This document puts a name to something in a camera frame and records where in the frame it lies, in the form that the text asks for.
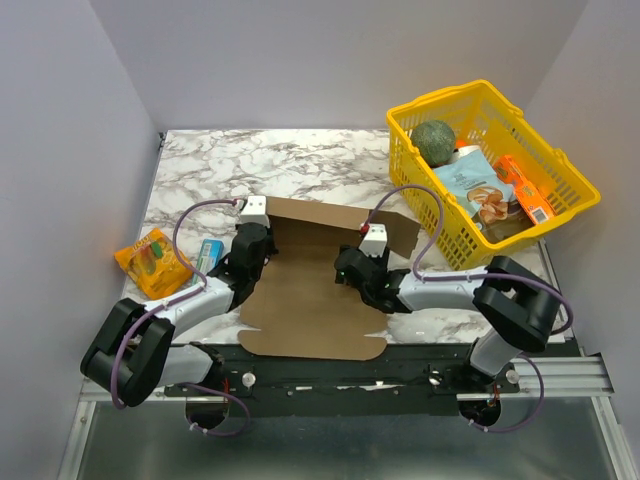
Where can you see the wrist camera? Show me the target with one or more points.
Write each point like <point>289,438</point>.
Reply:
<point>373,240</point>
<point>254,210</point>

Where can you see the white orange bottle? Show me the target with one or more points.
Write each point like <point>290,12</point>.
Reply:
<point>462,149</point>

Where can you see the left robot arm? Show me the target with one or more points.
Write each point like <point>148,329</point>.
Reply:
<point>175,320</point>

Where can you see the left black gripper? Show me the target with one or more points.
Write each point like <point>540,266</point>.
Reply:
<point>273,250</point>

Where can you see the green round melon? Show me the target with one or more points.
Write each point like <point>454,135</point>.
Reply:
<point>436,142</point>

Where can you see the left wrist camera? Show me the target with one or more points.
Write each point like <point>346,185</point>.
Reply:
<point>254,210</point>

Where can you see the brown cardboard box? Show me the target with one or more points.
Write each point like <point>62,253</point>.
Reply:
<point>297,309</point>

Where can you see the yellow plastic basket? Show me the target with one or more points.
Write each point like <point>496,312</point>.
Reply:
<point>480,115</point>

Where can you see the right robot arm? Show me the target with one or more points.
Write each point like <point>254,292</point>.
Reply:
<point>520,307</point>

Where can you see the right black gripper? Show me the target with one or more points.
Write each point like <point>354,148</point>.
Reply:
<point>347,263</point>

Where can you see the light blue snack pouch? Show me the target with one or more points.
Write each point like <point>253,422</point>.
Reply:
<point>477,189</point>

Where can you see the blue toothpaste box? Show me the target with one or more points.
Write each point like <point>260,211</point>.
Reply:
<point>210,254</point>

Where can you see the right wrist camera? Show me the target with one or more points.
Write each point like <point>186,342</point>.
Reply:
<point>373,240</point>

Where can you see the orange candy bag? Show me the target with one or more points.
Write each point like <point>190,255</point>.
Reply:
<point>153,266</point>

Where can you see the orange snack box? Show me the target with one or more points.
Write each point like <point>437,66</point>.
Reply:
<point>528,195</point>

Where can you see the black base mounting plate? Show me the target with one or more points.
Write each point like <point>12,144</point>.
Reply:
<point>411,379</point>

